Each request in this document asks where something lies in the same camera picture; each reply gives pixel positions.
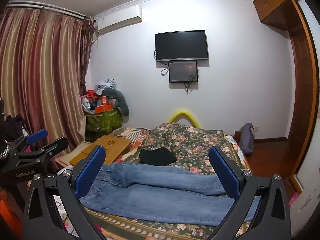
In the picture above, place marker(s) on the wooden overhead cabinet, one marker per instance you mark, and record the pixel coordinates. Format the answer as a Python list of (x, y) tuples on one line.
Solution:
[(272, 2)]

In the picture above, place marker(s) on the orange box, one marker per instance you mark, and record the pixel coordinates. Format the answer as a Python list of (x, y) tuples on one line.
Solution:
[(105, 108)]

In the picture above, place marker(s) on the yellow padded headboard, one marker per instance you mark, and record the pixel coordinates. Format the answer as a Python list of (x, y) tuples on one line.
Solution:
[(182, 115)]

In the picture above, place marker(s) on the pale grey clothes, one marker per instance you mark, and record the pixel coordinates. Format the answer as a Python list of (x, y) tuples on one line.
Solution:
[(106, 83)]

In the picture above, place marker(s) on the dark clothes pile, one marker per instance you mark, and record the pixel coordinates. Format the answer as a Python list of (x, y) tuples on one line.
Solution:
[(12, 127)]

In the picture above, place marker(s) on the white air conditioner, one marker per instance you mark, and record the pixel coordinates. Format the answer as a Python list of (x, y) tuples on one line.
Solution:
[(120, 20)]

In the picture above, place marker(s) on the blue denim pants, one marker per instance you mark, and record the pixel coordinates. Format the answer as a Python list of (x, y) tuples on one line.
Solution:
[(155, 187)]

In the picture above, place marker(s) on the green covered cabinet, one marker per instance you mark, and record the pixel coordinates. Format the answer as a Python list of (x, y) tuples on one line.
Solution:
[(103, 121)]

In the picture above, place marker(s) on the white curtain rail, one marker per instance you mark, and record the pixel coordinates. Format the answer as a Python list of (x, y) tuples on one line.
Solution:
[(45, 7)]

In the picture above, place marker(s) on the purple bag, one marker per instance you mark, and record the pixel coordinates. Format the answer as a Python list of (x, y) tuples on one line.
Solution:
[(247, 137)]

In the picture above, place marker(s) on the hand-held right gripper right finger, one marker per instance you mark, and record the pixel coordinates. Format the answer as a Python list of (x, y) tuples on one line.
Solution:
[(225, 171)]

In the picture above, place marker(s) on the black wall television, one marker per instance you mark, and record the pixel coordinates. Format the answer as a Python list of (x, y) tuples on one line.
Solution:
[(180, 46)]

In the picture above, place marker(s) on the patchwork cloth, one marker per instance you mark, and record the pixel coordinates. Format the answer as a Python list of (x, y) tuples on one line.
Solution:
[(135, 133)]

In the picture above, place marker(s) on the black cloth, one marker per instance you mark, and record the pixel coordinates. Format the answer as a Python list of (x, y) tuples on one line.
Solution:
[(157, 156)]

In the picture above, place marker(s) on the small black monitor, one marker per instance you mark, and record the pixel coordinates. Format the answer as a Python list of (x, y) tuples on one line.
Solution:
[(183, 72)]

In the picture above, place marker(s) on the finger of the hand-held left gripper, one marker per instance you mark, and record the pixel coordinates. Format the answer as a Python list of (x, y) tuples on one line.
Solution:
[(53, 146), (37, 135)]

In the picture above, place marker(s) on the white door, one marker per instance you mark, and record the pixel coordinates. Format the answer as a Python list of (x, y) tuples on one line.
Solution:
[(307, 195)]

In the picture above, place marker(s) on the red gift packaging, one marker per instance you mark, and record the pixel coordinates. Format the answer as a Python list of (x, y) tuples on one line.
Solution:
[(91, 93)]

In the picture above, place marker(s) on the person's left forearm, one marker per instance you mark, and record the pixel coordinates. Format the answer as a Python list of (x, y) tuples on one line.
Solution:
[(7, 205)]

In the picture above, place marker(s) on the light wooden board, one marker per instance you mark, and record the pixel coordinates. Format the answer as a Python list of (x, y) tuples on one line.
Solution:
[(70, 153)]

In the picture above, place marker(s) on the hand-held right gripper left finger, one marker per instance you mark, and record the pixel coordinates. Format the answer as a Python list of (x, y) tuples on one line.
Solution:
[(90, 170)]

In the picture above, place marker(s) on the grey plush pillow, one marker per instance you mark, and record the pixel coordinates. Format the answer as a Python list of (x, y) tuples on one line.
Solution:
[(117, 97)]

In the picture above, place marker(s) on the wooden lap desk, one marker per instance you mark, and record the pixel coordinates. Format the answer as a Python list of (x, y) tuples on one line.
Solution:
[(110, 145)]

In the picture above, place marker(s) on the floral bed quilt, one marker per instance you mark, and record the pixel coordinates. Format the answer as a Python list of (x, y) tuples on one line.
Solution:
[(190, 140)]

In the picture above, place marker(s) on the wooden door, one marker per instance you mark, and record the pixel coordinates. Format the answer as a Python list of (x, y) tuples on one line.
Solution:
[(302, 92)]

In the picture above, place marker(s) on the striped pink curtain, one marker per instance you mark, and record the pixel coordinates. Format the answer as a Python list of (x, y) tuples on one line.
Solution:
[(37, 75)]

